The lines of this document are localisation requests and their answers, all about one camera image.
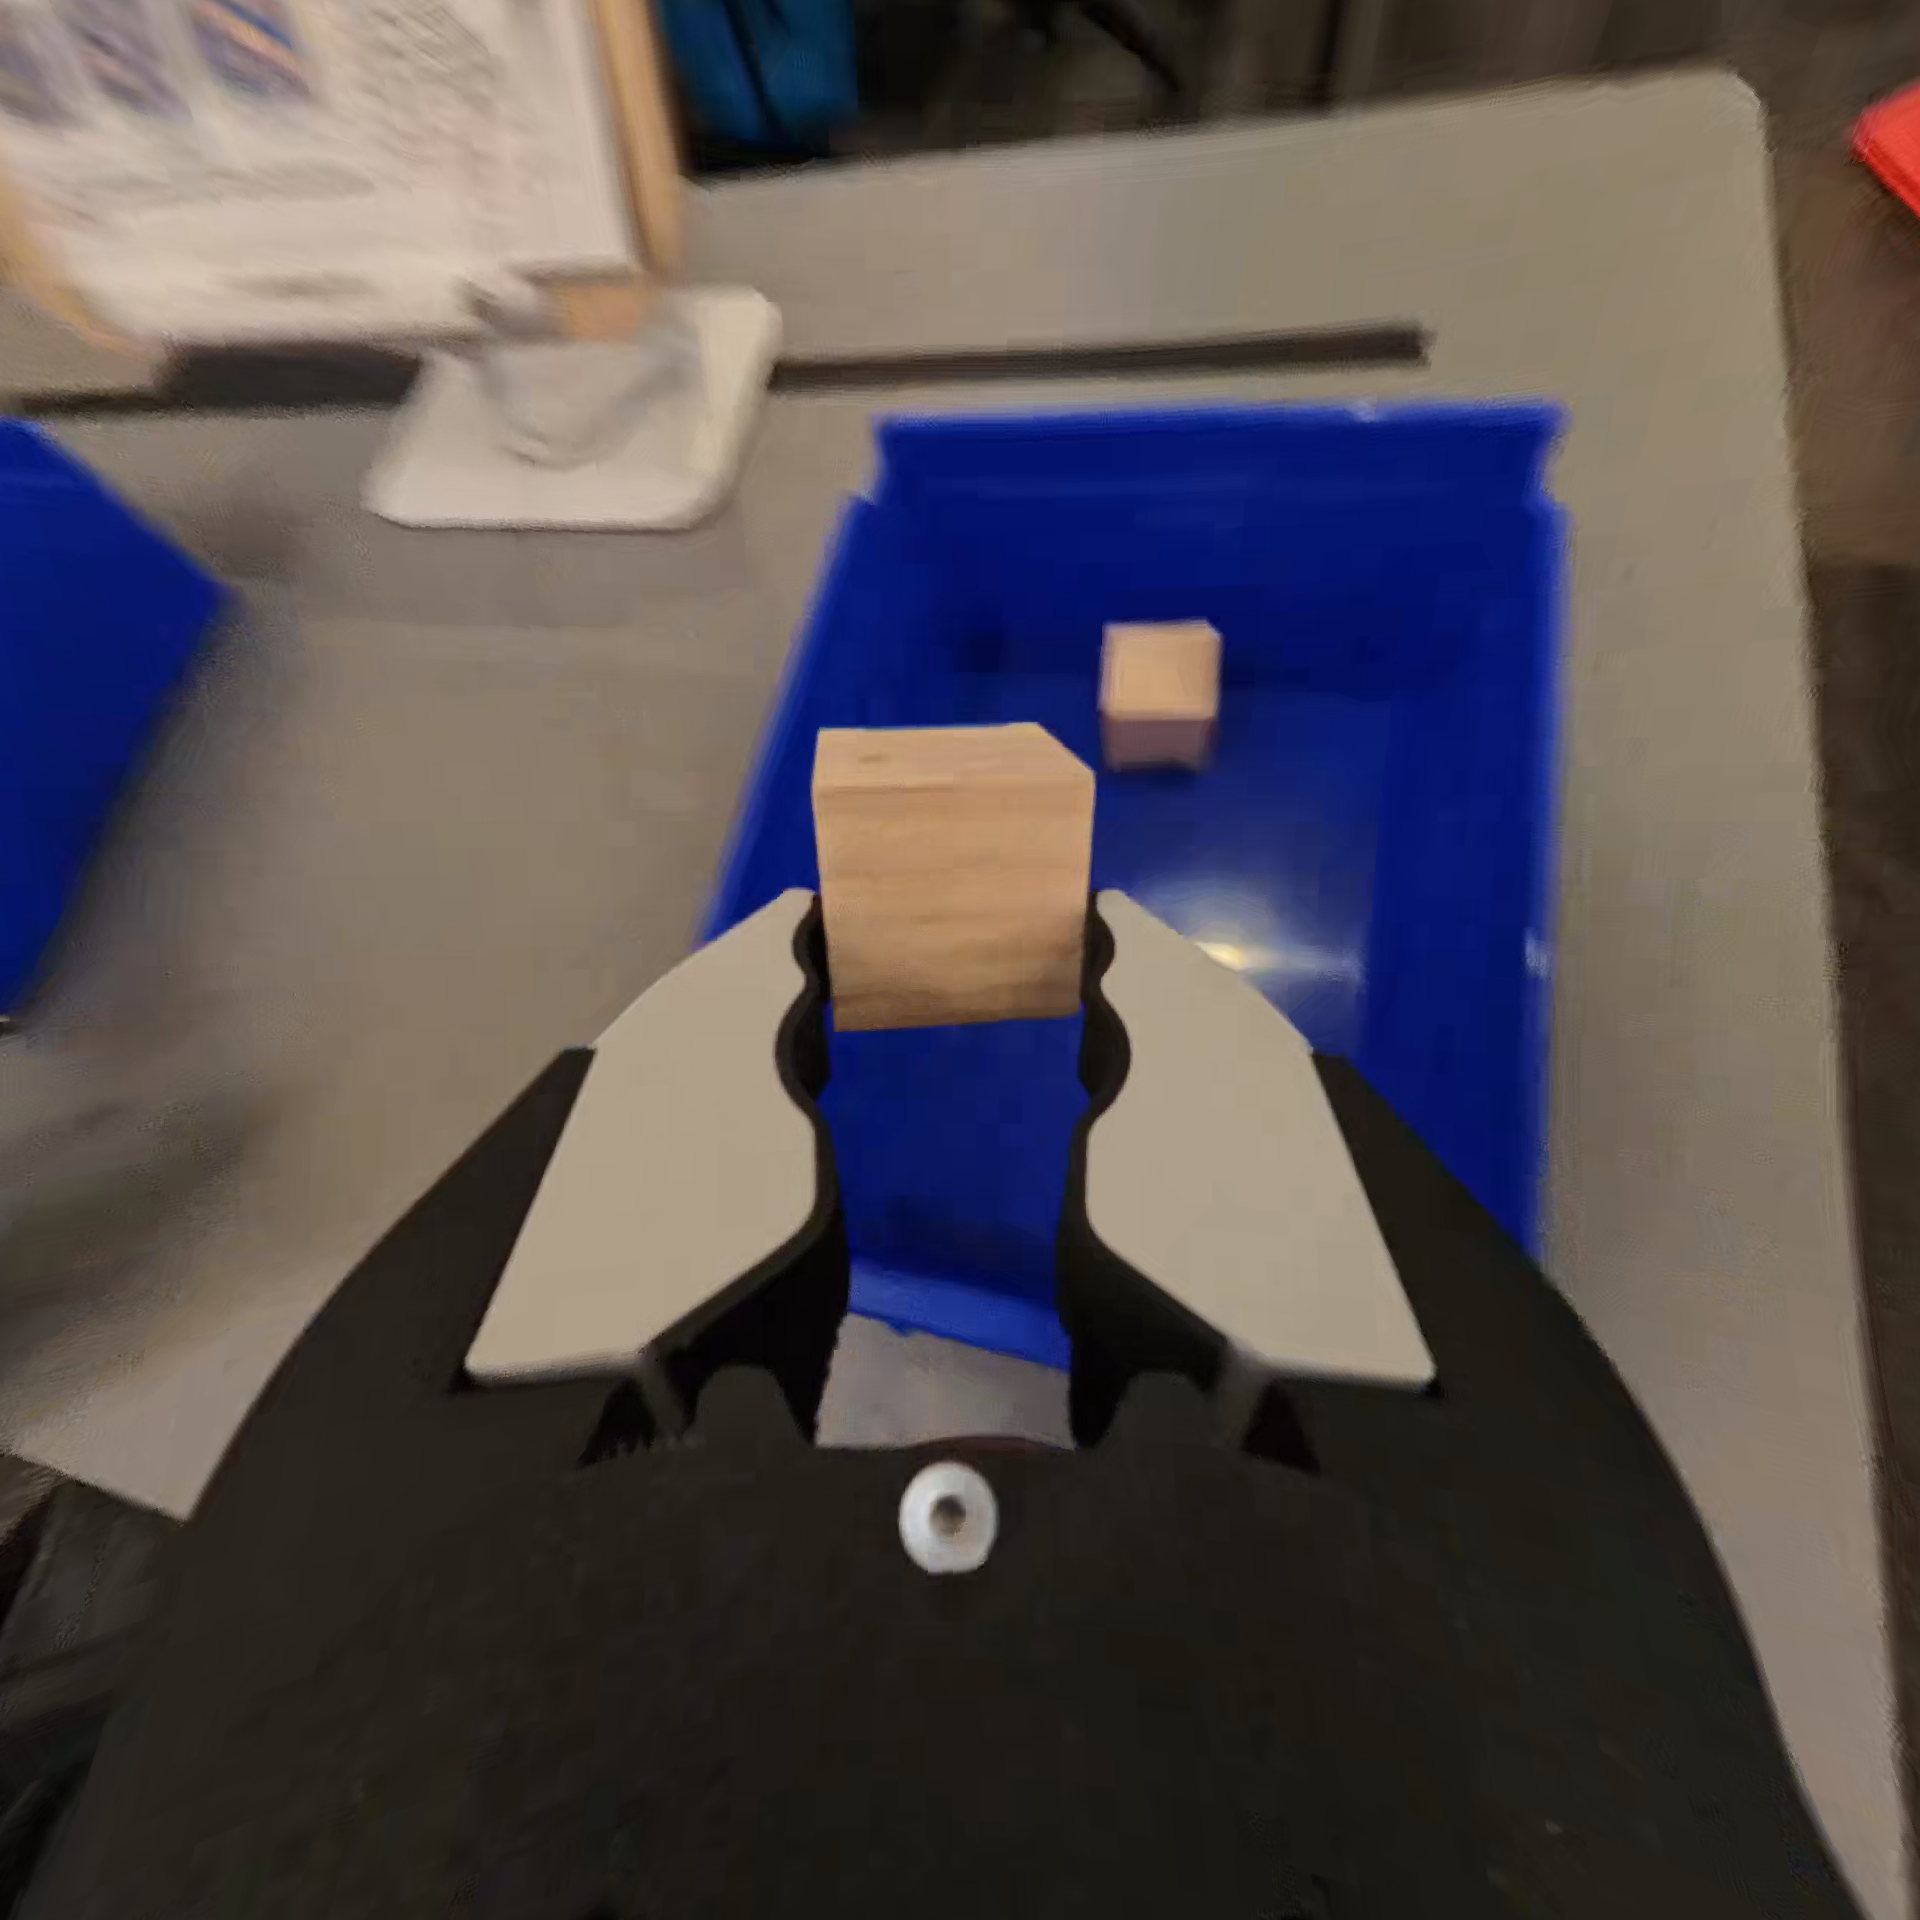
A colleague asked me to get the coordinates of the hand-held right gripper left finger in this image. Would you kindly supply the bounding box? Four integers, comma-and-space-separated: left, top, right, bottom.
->
463, 888, 856, 1449

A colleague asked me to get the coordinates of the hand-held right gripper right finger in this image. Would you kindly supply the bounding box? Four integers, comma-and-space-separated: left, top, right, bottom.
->
1055, 886, 1441, 1455

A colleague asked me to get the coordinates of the wooden cube blue stripe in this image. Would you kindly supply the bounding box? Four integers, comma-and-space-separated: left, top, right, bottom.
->
815, 723, 1098, 1032
1101, 620, 1226, 769

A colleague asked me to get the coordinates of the blue plastic bin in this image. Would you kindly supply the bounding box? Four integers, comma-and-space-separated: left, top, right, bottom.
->
0, 421, 238, 1021
702, 397, 1569, 1374

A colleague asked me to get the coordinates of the grey desk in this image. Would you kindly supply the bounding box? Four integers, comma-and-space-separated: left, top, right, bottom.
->
0, 65, 1893, 1920

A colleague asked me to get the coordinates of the person's body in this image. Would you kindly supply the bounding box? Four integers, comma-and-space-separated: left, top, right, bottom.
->
0, 1476, 197, 1920

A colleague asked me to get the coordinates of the wooden board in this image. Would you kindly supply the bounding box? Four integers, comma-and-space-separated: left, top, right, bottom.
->
0, 0, 696, 356

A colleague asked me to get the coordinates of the blue cloth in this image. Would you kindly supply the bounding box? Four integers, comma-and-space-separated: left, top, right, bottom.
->
662, 0, 859, 165

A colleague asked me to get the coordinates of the orange traffic cone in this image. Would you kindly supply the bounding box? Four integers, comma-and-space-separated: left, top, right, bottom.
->
1847, 81, 1920, 227

